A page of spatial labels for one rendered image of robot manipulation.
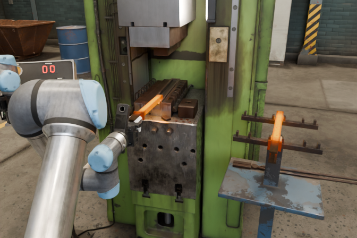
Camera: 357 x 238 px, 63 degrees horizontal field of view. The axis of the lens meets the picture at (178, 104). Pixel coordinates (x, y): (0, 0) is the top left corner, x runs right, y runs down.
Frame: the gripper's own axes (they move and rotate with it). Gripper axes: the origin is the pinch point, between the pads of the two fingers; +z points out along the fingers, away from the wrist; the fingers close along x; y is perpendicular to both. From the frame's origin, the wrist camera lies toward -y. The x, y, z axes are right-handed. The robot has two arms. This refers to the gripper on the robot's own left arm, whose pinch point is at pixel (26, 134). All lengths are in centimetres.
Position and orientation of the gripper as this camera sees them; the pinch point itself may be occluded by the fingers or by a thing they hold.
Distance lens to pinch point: 146.0
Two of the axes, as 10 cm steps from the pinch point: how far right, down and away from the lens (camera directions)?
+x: 8.1, 2.0, -5.5
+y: -5.8, 3.0, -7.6
